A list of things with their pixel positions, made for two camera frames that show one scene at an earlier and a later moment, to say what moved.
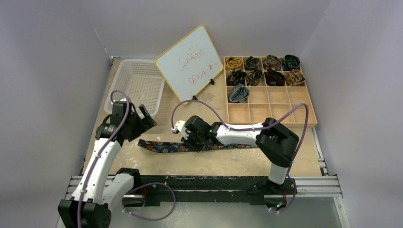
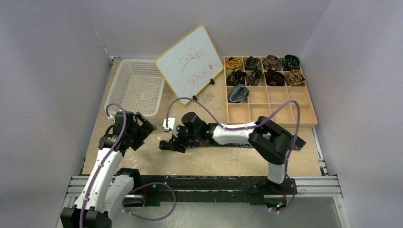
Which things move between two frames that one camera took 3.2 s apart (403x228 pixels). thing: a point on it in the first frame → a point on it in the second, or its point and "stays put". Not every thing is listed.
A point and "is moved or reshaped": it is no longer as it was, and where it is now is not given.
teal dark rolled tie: [290, 62] stays put
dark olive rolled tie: [253, 77] stays put
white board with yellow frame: [189, 65] stays put
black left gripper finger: [144, 112] → [143, 122]
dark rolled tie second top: [252, 62] stays put
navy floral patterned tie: [167, 147] is moved or reshaped
